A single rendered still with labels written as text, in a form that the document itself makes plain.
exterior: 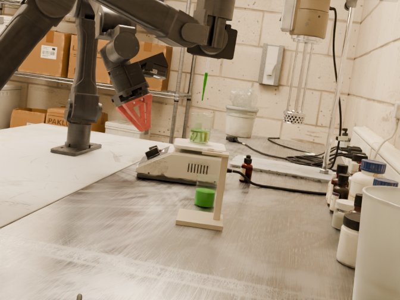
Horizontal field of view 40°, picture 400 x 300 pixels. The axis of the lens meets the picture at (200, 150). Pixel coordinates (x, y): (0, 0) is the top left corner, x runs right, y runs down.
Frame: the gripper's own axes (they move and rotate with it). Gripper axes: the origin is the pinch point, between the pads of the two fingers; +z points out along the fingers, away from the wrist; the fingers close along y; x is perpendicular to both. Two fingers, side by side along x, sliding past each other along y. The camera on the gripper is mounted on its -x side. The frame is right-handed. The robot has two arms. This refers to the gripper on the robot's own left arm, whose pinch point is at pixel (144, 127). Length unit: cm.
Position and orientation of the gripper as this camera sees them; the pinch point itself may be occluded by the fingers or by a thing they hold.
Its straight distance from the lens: 127.8
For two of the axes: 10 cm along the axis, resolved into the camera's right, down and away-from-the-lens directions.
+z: 3.8, 9.2, 1.2
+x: -8.3, 3.9, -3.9
